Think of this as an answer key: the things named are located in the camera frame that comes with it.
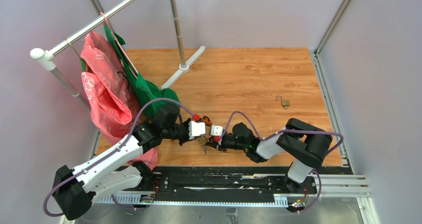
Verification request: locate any large brass padlock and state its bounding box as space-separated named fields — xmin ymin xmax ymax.
xmin=198 ymin=136 xmax=209 ymax=147

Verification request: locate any orange black Opel padlock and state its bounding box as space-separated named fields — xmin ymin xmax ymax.
xmin=202 ymin=115 xmax=212 ymax=126

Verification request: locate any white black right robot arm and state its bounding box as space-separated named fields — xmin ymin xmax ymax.
xmin=206 ymin=118 xmax=332 ymax=193

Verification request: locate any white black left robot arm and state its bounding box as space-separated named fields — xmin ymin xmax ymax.
xmin=48 ymin=103 xmax=207 ymax=221

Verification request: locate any green garment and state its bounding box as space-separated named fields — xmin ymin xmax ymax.
xmin=104 ymin=24 xmax=181 ymax=119

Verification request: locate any small brass padlock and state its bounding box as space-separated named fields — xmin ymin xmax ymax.
xmin=276 ymin=95 xmax=290 ymax=109

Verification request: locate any pink patterned garment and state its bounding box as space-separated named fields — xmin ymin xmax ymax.
xmin=80 ymin=30 xmax=159 ymax=170

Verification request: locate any white metal clothes rack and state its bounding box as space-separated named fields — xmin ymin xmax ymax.
xmin=30 ymin=0 xmax=207 ymax=112

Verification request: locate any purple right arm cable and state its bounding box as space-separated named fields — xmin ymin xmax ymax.
xmin=213 ymin=111 xmax=344 ymax=157

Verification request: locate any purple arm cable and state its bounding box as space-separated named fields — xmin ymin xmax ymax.
xmin=213 ymin=111 xmax=344 ymax=157
xmin=43 ymin=98 xmax=201 ymax=218

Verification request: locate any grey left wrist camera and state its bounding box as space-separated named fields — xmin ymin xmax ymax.
xmin=189 ymin=120 xmax=207 ymax=140

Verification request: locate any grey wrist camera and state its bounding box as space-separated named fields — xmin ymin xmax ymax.
xmin=189 ymin=120 xmax=207 ymax=140
xmin=210 ymin=124 xmax=224 ymax=137

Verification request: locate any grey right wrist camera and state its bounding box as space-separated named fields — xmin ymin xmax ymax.
xmin=210 ymin=124 xmax=224 ymax=137

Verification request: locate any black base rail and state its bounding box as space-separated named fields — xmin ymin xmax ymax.
xmin=94 ymin=165 xmax=370 ymax=213

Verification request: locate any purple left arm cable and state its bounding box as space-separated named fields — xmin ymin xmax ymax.
xmin=43 ymin=98 xmax=201 ymax=218

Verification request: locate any aluminium frame post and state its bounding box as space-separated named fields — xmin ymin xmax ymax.
xmin=310 ymin=0 xmax=379 ymax=224

